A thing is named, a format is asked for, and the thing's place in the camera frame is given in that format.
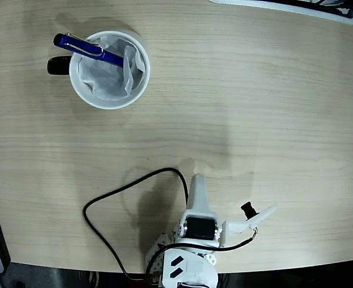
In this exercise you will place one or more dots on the blue pen with metal clip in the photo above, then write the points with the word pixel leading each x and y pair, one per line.
pixel 74 45

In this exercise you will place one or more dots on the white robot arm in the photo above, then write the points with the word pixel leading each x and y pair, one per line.
pixel 191 267

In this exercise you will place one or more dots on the brass screw fitting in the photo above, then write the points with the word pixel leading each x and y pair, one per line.
pixel 156 277

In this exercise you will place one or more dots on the crumpled white tissue paper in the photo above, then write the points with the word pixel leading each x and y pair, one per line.
pixel 104 81

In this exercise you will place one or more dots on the white flat board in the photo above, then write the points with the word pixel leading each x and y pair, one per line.
pixel 351 19

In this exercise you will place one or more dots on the black camera on white mount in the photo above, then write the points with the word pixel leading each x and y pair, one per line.
pixel 239 226

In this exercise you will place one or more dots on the white perforated base bracket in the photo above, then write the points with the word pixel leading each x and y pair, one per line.
pixel 153 255

